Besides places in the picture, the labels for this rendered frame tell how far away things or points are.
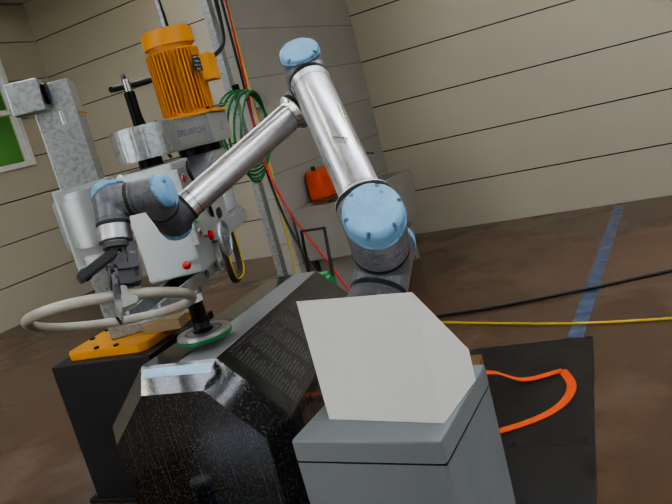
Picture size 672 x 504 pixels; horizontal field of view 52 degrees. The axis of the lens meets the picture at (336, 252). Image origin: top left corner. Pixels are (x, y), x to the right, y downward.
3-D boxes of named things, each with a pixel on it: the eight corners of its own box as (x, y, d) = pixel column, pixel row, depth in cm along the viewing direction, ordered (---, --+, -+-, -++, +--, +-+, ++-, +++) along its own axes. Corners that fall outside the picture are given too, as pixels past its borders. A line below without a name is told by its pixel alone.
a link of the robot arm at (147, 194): (181, 189, 194) (138, 199, 194) (166, 164, 184) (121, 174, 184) (182, 216, 189) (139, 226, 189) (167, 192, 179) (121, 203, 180)
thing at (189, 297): (81, 336, 229) (79, 327, 229) (220, 304, 222) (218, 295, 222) (-19, 330, 181) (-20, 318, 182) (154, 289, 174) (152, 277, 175)
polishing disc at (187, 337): (169, 340, 274) (168, 337, 274) (215, 320, 286) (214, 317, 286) (191, 347, 257) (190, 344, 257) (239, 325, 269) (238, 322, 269)
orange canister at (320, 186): (306, 207, 612) (296, 170, 606) (330, 194, 655) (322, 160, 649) (327, 203, 602) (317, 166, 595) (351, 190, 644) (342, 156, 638)
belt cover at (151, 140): (187, 156, 341) (177, 123, 337) (235, 143, 337) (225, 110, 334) (108, 181, 248) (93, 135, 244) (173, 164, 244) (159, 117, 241)
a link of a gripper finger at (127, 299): (141, 313, 176) (135, 281, 180) (117, 317, 174) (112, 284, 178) (141, 318, 179) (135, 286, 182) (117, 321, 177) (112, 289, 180)
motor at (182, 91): (172, 124, 335) (147, 41, 327) (232, 107, 330) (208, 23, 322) (152, 127, 307) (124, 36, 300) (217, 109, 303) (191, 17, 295)
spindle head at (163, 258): (180, 268, 294) (148, 165, 285) (229, 256, 291) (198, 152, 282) (151, 291, 259) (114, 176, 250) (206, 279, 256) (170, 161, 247)
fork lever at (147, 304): (184, 277, 292) (181, 266, 291) (227, 267, 289) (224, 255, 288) (120, 328, 225) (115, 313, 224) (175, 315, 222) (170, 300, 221)
